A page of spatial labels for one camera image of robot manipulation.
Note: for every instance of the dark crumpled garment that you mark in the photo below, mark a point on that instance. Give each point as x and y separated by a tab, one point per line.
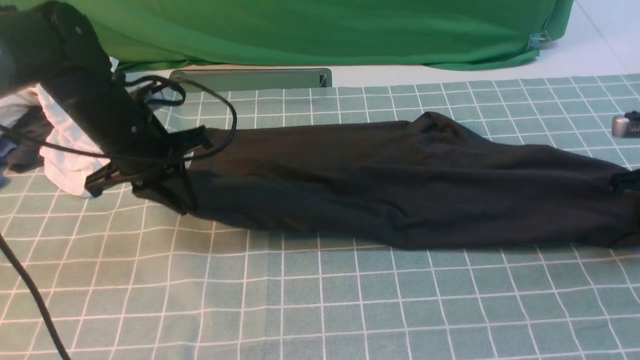
21	156

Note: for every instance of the metal binder clip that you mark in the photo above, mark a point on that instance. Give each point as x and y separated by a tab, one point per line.
538	40

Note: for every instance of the dark gray long-sleeve top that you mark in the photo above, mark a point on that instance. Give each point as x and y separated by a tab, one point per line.
422	184

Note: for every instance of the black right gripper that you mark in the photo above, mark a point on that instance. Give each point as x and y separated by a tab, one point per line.
625	182

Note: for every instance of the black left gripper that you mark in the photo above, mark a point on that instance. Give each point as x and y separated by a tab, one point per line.
97	118

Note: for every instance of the gray-green rectangular tray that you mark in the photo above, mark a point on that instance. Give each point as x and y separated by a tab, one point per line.
229	80

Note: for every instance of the green backdrop cloth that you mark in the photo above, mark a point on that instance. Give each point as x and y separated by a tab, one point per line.
453	35

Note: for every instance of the green checkered tablecloth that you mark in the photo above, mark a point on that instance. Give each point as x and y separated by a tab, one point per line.
126	279

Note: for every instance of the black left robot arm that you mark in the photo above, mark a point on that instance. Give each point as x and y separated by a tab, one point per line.
45	40

